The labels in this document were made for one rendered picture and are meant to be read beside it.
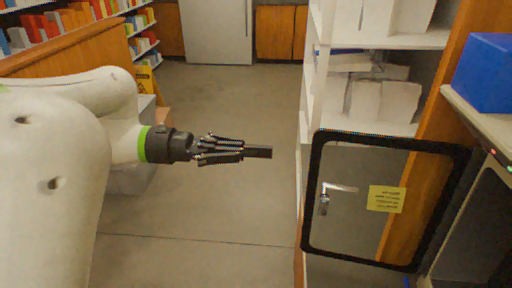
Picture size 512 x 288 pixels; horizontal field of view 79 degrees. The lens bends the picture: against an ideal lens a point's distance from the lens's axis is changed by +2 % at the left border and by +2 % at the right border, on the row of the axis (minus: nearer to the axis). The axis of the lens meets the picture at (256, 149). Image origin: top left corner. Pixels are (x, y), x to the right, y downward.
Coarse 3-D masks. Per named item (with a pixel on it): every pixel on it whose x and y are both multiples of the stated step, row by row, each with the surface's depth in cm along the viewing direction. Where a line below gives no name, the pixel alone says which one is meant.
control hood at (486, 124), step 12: (444, 96) 54; (456, 96) 49; (456, 108) 50; (468, 108) 46; (468, 120) 47; (480, 120) 43; (492, 120) 43; (504, 120) 43; (480, 132) 44; (492, 132) 40; (504, 132) 40; (492, 144) 42; (504, 144) 38; (504, 156) 39
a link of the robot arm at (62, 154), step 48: (0, 96) 26; (48, 96) 28; (0, 144) 24; (48, 144) 25; (96, 144) 29; (0, 192) 24; (48, 192) 25; (96, 192) 29; (0, 240) 24; (48, 240) 25
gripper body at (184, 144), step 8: (176, 136) 72; (184, 136) 72; (192, 136) 75; (200, 136) 77; (176, 144) 71; (184, 144) 71; (192, 144) 74; (176, 152) 71; (184, 152) 71; (192, 152) 71; (200, 152) 71; (208, 152) 72; (176, 160) 73; (184, 160) 73
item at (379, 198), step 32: (320, 128) 65; (320, 160) 69; (352, 160) 67; (384, 160) 65; (416, 160) 63; (448, 160) 61; (320, 192) 74; (352, 192) 71; (384, 192) 69; (416, 192) 67; (320, 224) 80; (352, 224) 77; (384, 224) 74; (416, 224) 72; (384, 256) 80
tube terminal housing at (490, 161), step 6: (492, 156) 57; (486, 162) 58; (492, 162) 57; (492, 168) 56; (498, 168) 55; (480, 174) 60; (498, 174) 55; (504, 174) 53; (504, 180) 53; (510, 180) 52; (510, 186) 52; (468, 198) 63; (462, 204) 65; (444, 240) 71; (432, 264) 76; (420, 276) 82; (420, 282) 82; (426, 282) 79; (480, 282) 76
